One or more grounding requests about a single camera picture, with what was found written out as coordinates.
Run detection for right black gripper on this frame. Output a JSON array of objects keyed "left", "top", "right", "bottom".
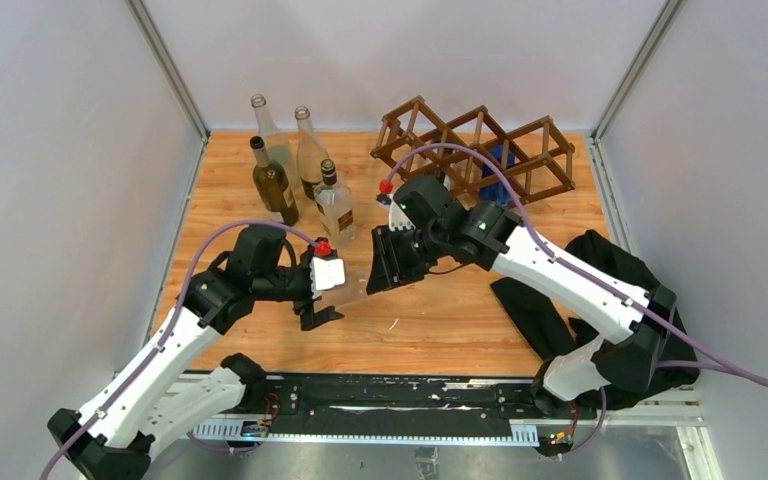
[{"left": 366, "top": 223, "right": 447, "bottom": 296}]

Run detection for clear bottle gold label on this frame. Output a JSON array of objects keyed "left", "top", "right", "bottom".
[{"left": 314, "top": 158, "right": 357, "bottom": 248}]

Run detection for blue label clear bottle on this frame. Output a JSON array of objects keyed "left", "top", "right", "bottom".
[{"left": 479, "top": 145, "right": 518, "bottom": 208}]

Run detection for clear bottle black label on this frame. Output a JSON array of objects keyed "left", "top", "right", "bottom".
[
  {"left": 250, "top": 94, "right": 300, "bottom": 188},
  {"left": 294, "top": 106, "right": 330, "bottom": 200}
]

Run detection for dark green wine bottle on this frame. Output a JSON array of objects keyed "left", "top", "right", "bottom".
[{"left": 249, "top": 136, "right": 299, "bottom": 226}]

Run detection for tall slim clear bottle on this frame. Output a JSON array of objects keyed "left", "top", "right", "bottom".
[{"left": 321, "top": 275, "right": 368, "bottom": 312}]

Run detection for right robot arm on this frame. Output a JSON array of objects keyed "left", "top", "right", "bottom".
[{"left": 367, "top": 175, "right": 675, "bottom": 418}]

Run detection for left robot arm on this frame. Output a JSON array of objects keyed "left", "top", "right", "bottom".
[{"left": 40, "top": 220, "right": 346, "bottom": 479}]

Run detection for brown wooden wine rack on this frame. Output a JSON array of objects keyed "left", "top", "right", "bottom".
[{"left": 369, "top": 95, "right": 577, "bottom": 207}]

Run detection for black cloth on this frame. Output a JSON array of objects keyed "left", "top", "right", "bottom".
[{"left": 490, "top": 230, "right": 700, "bottom": 410}]

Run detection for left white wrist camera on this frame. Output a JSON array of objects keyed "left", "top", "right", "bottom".
[{"left": 309, "top": 256, "right": 347, "bottom": 293}]

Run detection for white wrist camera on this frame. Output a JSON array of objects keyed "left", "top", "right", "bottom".
[
  {"left": 309, "top": 256, "right": 347, "bottom": 293},
  {"left": 388, "top": 199, "right": 415, "bottom": 232}
]

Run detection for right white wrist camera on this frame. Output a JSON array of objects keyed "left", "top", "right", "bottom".
[{"left": 388, "top": 199, "right": 415, "bottom": 232}]

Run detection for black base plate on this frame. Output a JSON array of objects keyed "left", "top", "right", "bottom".
[{"left": 207, "top": 373, "right": 598, "bottom": 446}]

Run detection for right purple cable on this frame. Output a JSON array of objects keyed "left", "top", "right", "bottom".
[{"left": 375, "top": 142, "right": 768, "bottom": 460}]

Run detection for purple cable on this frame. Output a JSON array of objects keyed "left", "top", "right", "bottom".
[
  {"left": 375, "top": 142, "right": 768, "bottom": 460},
  {"left": 39, "top": 219, "right": 334, "bottom": 480}
]

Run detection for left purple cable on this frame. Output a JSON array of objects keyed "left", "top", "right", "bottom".
[{"left": 39, "top": 219, "right": 334, "bottom": 480}]

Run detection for aluminium rail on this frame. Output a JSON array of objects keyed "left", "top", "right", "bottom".
[{"left": 100, "top": 372, "right": 707, "bottom": 446}]

